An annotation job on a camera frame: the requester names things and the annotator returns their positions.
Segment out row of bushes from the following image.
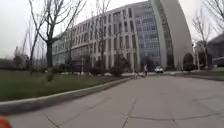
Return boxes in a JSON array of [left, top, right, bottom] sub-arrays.
[[49, 61, 134, 78]]

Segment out grey concrete slab road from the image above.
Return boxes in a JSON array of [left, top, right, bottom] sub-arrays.
[[6, 74, 224, 128]]

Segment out bare tree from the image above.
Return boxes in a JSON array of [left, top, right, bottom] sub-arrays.
[[192, 8, 215, 71]]

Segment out grey kerb beside lawn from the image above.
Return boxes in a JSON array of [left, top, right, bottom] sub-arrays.
[[0, 77, 133, 116]]

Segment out pole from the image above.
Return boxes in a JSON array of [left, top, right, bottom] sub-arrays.
[[191, 40, 201, 72]]

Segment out grass lawn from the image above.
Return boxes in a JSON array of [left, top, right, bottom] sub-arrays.
[[0, 68, 125, 103]]

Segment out white car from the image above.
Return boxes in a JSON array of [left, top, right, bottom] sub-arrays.
[[153, 65, 165, 75]]

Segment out row of trees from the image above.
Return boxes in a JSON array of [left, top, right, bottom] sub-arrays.
[[13, 0, 113, 76]]

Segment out person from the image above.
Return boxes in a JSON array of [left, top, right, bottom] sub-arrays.
[[143, 64, 149, 78]]

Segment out large pale multi-storey building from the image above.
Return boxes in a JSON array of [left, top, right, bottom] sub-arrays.
[[51, 0, 195, 73]]

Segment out robot's own part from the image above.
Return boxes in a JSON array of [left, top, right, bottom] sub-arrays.
[[0, 115, 13, 128]]

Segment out pale concrete kerb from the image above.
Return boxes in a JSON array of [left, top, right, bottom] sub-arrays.
[[173, 71, 224, 82]]

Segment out low dark building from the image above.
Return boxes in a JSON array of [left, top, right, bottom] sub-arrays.
[[206, 33, 224, 68]]

